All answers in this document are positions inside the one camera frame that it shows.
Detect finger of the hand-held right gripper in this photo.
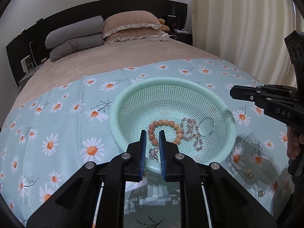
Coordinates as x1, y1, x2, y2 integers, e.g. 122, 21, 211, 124
230, 85, 264, 105

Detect thin hoop with pearl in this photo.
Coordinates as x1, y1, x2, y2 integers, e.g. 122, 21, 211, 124
231, 169, 255, 184

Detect black nightstand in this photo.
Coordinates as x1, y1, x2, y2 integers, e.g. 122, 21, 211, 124
176, 32, 193, 46

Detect black headboard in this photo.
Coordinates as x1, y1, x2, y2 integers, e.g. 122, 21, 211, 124
6, 0, 188, 89

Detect white headphones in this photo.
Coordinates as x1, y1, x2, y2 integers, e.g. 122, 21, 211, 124
149, 34, 177, 42

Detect pink pillows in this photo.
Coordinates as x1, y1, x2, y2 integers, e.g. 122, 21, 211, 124
102, 12, 162, 38

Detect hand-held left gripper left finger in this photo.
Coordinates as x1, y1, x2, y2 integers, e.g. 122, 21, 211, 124
26, 130, 147, 228

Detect orange bead bracelet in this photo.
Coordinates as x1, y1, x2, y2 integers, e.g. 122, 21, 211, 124
147, 119, 184, 147

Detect daisy print blue cloth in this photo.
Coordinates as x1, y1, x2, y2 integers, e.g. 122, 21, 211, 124
0, 58, 300, 228

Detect grey nightstand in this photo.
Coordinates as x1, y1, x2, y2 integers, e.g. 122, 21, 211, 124
18, 65, 44, 90

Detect clear thin bangle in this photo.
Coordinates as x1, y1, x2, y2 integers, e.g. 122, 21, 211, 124
198, 116, 217, 137

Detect brown frilled pillow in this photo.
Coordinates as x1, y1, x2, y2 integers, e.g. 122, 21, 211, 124
102, 26, 165, 44

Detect white charging cable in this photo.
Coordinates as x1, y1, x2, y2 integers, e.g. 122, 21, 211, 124
29, 41, 36, 67

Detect brown teddy bear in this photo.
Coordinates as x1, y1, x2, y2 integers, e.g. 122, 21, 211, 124
157, 18, 170, 32

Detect bed with brown cover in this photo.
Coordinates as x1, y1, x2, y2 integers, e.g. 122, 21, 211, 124
9, 34, 238, 114

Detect person's right hand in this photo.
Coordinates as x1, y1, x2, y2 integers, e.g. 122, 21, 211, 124
286, 126, 304, 160

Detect cream curtain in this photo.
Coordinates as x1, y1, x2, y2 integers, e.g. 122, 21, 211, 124
184, 0, 304, 89

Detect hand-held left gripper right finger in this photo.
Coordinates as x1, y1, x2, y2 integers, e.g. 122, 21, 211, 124
159, 130, 278, 228

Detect black box with red triangle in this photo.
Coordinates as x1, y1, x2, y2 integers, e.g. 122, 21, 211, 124
166, 15, 177, 31

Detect grey folded duvet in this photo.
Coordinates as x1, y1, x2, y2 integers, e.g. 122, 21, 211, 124
45, 16, 105, 62

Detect white small heater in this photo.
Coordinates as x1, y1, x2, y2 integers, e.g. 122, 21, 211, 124
21, 55, 35, 73

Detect pink crystal bead bracelet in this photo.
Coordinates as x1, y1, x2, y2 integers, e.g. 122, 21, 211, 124
180, 117, 204, 150

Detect small silver jewelry piece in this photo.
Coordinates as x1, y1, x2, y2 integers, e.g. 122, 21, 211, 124
148, 148, 160, 162

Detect green plastic mesh basket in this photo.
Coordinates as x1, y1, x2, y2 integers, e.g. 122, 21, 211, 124
109, 77, 237, 173

